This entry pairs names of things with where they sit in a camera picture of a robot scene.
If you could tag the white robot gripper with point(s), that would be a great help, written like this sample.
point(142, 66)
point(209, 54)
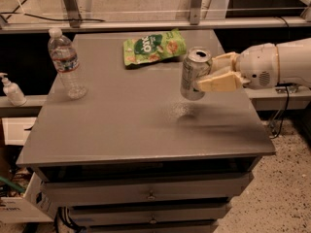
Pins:
point(258, 66)

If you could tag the silver 7up soda can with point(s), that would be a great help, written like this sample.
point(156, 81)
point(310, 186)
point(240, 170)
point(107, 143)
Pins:
point(197, 63)

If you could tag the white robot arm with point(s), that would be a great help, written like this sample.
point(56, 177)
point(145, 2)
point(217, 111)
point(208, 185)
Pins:
point(294, 63)

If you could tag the green rice chip bag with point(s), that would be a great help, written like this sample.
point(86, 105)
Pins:
point(154, 48)

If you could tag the grey drawer cabinet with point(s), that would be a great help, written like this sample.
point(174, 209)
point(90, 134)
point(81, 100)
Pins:
point(134, 156)

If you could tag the clear plastic water bottle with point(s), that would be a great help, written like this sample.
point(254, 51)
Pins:
point(67, 64)

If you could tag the white pump dispenser bottle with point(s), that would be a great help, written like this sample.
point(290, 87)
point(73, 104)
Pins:
point(12, 91)

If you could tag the white cardboard box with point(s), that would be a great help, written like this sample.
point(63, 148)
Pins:
point(33, 206)

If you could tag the grey metal bracket right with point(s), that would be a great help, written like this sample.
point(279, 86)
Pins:
point(195, 10)

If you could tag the grey metal bracket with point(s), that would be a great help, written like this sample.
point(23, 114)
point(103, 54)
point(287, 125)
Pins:
point(73, 13)
point(195, 10)

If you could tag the grey metal bracket left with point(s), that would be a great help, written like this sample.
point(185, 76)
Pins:
point(73, 13)

